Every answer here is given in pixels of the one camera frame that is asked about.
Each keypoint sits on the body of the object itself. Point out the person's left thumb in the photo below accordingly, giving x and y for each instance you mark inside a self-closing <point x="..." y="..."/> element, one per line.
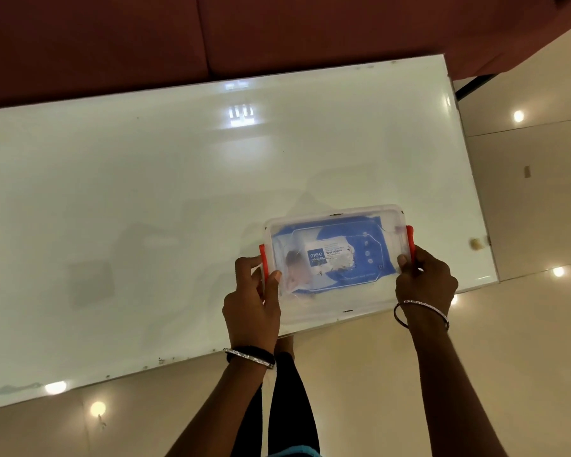
<point x="275" y="284"/>

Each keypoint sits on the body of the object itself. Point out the brown sofa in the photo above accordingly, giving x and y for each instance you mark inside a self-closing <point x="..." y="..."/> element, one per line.
<point x="123" y="37"/>

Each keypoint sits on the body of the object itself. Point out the person's left forearm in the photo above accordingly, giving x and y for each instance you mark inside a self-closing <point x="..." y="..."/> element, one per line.
<point x="223" y="409"/>

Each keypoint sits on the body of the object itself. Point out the person's left hand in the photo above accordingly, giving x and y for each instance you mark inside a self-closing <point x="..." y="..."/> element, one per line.
<point x="250" y="314"/>

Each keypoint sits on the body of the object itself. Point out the person's right hand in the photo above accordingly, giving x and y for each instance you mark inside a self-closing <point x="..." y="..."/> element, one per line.
<point x="428" y="285"/>

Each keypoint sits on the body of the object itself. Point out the silver studded bangle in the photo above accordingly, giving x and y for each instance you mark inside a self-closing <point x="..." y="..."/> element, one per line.
<point x="250" y="356"/>

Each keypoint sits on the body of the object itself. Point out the person's black leggings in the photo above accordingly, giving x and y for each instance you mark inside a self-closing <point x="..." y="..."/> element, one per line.
<point x="290" y="404"/>

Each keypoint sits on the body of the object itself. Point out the person's right thumb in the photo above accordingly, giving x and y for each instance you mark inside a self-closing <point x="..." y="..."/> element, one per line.
<point x="402" y="265"/>

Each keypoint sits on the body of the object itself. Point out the thin silver bangle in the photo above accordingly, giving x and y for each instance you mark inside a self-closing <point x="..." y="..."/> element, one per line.
<point x="430" y="307"/>

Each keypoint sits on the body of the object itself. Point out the person's foot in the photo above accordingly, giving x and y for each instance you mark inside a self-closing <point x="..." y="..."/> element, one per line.
<point x="284" y="345"/>

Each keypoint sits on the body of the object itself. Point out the clear plastic box red latches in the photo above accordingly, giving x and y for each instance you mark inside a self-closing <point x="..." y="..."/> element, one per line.
<point x="333" y="304"/>

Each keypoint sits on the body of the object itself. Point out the person's right forearm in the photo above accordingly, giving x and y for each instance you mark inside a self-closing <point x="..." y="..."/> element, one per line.
<point x="452" y="390"/>

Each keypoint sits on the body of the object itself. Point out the black metal leg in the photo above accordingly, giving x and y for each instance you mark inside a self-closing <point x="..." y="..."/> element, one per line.
<point x="476" y="85"/>

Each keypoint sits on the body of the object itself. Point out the person's blue garment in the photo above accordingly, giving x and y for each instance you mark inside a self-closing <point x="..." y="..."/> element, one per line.
<point x="295" y="453"/>

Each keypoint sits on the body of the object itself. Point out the blue wet wipes packet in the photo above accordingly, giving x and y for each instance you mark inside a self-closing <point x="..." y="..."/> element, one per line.
<point x="347" y="237"/>

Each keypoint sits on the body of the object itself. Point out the black wrist band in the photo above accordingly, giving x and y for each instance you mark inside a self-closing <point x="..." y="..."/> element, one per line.
<point x="252" y="350"/>

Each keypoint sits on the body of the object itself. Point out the dark thin bangle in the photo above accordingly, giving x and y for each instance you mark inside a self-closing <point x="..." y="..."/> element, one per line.
<point x="398" y="316"/>

